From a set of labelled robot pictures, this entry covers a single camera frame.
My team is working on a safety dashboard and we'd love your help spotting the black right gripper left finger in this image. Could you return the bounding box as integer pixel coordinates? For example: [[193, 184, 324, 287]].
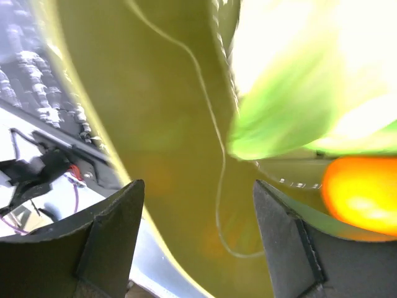
[[1, 179, 145, 297]]

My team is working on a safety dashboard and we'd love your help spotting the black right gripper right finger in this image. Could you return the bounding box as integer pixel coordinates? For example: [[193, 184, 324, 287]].
[[253, 180, 396, 297]]

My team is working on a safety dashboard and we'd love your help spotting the green toy apple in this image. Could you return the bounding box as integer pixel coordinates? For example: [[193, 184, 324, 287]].
[[227, 1, 396, 160]]

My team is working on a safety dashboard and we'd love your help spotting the olive green plastic bin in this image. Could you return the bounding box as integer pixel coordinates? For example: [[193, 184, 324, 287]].
[[30, 0, 397, 298]]

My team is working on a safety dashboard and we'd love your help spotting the orange toy fruit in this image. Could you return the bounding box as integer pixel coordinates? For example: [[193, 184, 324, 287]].
[[321, 156, 396, 236]]

